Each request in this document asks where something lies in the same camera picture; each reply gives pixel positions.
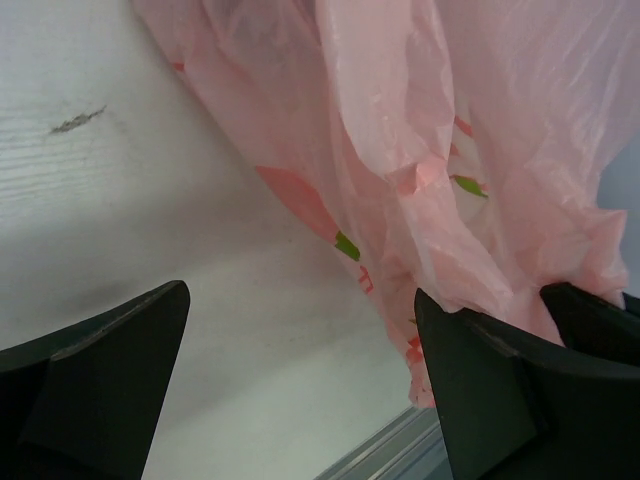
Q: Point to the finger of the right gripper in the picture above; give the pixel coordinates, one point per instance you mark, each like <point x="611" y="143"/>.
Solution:
<point x="591" y="325"/>

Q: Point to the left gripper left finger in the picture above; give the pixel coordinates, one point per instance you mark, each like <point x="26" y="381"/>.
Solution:
<point x="83" y="402"/>

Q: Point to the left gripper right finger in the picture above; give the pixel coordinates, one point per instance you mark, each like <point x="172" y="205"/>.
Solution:
<point x="515" y="406"/>

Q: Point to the pink plastic bag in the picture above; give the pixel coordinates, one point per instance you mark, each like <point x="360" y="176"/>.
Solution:
<point x="452" y="147"/>

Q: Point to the aluminium front rail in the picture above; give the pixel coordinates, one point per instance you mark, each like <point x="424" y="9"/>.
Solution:
<point x="410" y="447"/>

